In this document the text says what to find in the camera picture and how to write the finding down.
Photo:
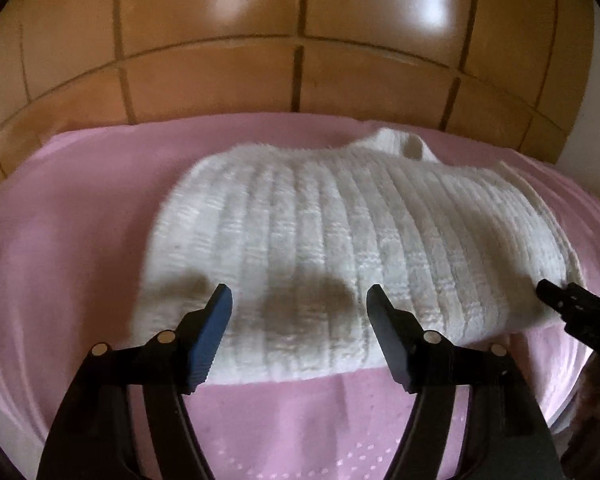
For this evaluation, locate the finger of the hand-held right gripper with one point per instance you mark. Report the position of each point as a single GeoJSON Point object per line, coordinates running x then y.
{"type": "Point", "coordinates": [555, 297]}
{"type": "Point", "coordinates": [592, 305]}

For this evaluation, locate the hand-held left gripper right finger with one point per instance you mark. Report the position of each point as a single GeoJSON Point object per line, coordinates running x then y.
{"type": "Point", "coordinates": [391, 345]}

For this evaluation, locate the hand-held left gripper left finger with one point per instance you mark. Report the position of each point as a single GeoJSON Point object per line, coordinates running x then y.
{"type": "Point", "coordinates": [211, 345]}

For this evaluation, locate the white knit sweater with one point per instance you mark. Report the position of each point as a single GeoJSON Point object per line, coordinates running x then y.
{"type": "Point", "coordinates": [340, 260]}

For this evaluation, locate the white mattress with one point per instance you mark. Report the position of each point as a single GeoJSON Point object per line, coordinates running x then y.
{"type": "Point", "coordinates": [562, 407]}

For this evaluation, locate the pink bed sheet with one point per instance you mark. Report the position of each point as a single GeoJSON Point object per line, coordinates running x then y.
{"type": "Point", "coordinates": [300, 430]}

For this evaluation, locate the wooden headboard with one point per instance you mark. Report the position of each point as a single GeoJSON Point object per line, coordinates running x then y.
{"type": "Point", "coordinates": [280, 35]}

